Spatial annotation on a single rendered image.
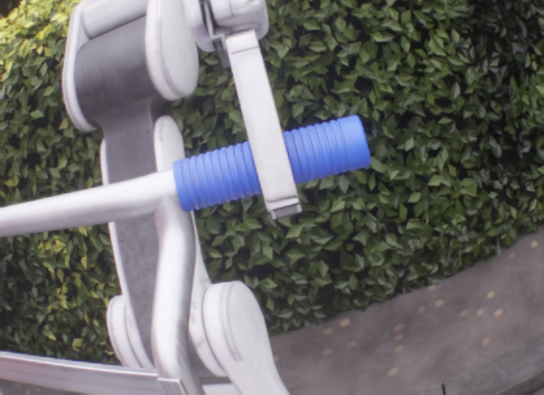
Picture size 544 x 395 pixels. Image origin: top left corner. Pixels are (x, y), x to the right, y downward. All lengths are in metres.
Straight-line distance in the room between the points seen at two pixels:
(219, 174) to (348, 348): 1.57
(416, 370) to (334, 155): 1.45
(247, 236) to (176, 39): 0.93
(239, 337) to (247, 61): 0.70
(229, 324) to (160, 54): 0.38
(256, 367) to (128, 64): 0.48
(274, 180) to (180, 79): 0.70
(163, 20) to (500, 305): 1.19
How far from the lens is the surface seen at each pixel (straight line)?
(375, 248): 2.17
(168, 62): 1.28
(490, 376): 1.93
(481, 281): 2.21
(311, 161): 0.63
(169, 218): 0.64
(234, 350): 1.26
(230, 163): 0.63
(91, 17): 1.40
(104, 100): 1.33
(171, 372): 0.61
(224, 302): 1.27
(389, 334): 2.17
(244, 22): 0.65
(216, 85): 2.00
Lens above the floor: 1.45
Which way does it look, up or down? 27 degrees down
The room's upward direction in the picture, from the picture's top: 22 degrees counter-clockwise
